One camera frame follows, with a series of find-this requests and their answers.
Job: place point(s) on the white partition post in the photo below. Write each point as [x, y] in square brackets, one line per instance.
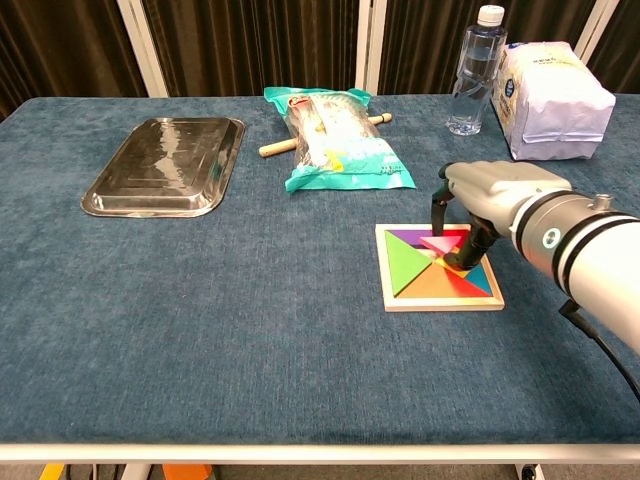
[370, 45]
[597, 25]
[147, 60]

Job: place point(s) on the wooden tangram frame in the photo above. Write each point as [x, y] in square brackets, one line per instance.
[440, 303]

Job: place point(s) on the white table frame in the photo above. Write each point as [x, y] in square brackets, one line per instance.
[300, 452]

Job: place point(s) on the tan triangle tangram piece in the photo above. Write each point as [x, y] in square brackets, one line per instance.
[425, 287]

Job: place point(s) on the blue table cloth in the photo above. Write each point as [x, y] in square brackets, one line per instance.
[250, 325]

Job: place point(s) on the white paper bag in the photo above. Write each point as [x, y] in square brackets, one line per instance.
[550, 110]

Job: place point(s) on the teal snack bag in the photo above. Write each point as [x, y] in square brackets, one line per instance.
[345, 160]

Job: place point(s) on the clear water bottle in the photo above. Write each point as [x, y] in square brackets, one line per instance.
[472, 75]

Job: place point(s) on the purple parallelogram tangram piece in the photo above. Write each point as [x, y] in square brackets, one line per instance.
[410, 237]

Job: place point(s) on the dark brown curtain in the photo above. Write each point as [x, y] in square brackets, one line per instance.
[60, 45]
[625, 50]
[250, 45]
[425, 45]

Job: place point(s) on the pink triangle puzzle piece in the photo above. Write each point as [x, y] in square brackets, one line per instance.
[440, 243]

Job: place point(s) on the stainless steel tray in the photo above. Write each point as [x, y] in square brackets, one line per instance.
[165, 165]

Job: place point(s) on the yellow tangram piece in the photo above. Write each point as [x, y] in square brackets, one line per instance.
[442, 265]

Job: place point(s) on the green triangle tangram piece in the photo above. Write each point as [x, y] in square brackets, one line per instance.
[402, 262]

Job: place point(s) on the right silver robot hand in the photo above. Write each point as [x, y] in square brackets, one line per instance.
[500, 185]

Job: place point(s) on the wooden rolling pin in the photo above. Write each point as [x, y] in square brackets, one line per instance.
[275, 148]

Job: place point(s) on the cyan triangle tangram piece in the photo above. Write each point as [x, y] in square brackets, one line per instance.
[481, 282]

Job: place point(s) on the orange object under table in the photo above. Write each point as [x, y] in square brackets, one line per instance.
[187, 472]

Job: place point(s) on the red triangle tangram piece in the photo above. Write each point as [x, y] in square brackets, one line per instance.
[462, 234]

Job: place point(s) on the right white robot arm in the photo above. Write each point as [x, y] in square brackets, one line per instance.
[600, 250]

